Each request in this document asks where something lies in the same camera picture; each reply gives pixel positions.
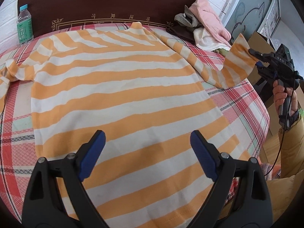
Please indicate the red plaid bed blanket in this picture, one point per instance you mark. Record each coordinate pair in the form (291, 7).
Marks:
(237, 104)

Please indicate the right forearm tan sleeve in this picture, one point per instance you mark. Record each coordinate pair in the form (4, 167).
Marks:
(282, 191)

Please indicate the orange white striped shirt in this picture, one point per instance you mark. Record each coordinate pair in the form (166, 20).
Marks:
(123, 113)

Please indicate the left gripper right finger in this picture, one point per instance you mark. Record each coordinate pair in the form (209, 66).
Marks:
(251, 206)

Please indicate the cream white garment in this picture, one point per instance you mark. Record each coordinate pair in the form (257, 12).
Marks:
(205, 41)

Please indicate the pink garment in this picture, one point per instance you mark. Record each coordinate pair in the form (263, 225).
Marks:
(205, 14)

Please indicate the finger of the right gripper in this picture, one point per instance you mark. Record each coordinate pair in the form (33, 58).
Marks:
(262, 70)
(260, 56)

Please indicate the right hand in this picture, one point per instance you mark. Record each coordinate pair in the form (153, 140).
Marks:
(280, 94)

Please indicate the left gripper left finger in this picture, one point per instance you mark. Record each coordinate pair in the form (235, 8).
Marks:
(43, 205)

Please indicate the green label water bottle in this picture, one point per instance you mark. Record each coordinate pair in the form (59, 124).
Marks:
(24, 25)

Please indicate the dark brown garment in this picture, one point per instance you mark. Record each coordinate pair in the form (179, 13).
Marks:
(181, 32)

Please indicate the dark brown headboard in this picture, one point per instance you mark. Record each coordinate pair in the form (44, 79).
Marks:
(53, 15)

